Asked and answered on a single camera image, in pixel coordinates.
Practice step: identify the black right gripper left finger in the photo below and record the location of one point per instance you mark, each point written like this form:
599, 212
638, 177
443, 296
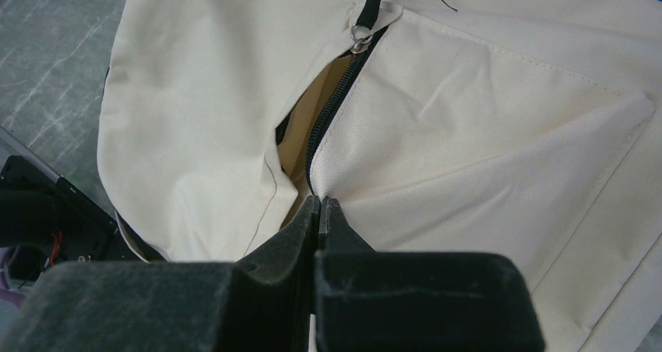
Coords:
260, 303

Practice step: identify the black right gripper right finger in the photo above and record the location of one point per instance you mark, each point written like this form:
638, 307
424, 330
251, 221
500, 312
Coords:
368, 300

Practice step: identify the beige canvas backpack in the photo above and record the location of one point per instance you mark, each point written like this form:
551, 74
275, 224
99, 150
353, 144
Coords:
527, 128

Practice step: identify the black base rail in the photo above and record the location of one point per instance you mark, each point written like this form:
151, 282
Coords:
48, 223

